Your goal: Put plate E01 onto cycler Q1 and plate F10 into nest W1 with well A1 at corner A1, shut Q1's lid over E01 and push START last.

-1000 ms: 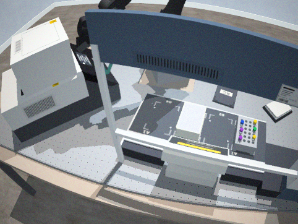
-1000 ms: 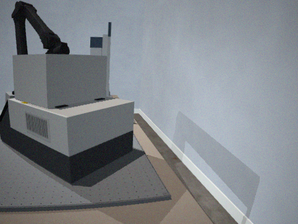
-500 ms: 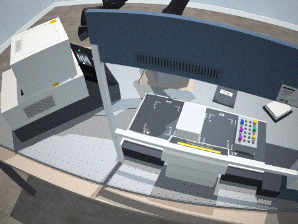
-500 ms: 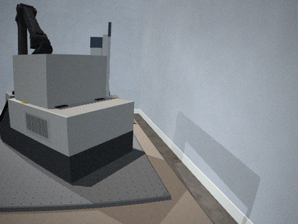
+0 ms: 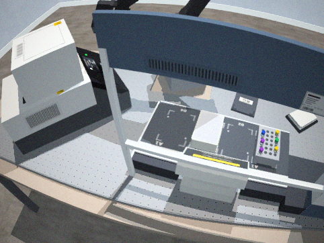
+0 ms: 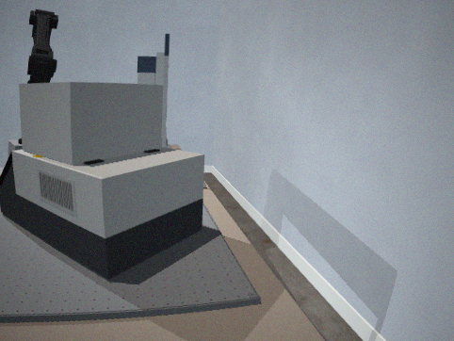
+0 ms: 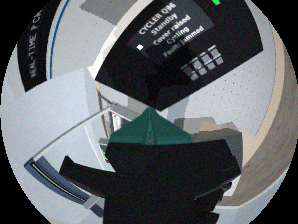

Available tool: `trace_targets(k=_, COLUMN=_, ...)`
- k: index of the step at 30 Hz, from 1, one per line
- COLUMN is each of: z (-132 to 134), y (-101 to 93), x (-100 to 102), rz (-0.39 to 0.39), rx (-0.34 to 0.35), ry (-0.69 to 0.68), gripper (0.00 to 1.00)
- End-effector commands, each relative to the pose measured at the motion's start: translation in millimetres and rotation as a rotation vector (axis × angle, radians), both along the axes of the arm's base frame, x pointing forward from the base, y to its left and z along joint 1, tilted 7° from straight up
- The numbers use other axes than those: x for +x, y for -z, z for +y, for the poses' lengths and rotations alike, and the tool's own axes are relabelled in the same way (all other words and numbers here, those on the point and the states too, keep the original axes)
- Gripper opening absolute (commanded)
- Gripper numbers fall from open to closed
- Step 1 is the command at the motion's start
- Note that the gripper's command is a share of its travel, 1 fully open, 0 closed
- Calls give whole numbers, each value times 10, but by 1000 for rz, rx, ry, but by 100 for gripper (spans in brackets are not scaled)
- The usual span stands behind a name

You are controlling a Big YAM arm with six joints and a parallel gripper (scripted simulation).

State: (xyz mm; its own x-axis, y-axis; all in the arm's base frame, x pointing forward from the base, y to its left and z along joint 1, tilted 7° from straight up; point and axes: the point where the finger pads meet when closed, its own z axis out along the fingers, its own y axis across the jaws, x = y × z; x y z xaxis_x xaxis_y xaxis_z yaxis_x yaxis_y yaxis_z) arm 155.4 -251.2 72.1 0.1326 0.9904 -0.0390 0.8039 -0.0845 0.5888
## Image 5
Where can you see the white benchtop lab instrument with lid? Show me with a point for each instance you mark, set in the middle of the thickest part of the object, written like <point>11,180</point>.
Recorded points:
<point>55,88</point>

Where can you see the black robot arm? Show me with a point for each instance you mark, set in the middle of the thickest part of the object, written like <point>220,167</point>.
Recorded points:
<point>192,8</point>

